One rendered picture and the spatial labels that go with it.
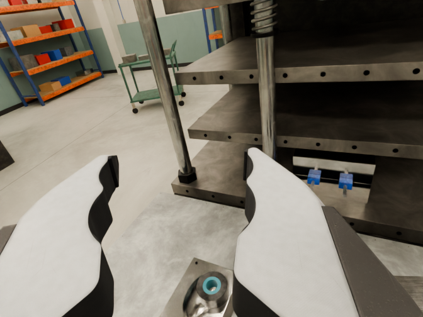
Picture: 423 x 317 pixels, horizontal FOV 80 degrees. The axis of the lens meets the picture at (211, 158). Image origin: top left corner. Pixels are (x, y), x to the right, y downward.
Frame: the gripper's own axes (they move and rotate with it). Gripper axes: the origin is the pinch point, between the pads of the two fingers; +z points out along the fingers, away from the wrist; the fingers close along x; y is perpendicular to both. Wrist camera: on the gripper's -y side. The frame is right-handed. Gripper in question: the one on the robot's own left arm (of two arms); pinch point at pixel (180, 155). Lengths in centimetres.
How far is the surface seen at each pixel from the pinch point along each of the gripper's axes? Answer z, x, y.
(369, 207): 56, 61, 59
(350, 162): 62, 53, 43
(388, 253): 36, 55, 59
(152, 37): 90, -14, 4
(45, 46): 751, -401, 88
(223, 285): 27, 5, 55
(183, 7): 93, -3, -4
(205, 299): 24, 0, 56
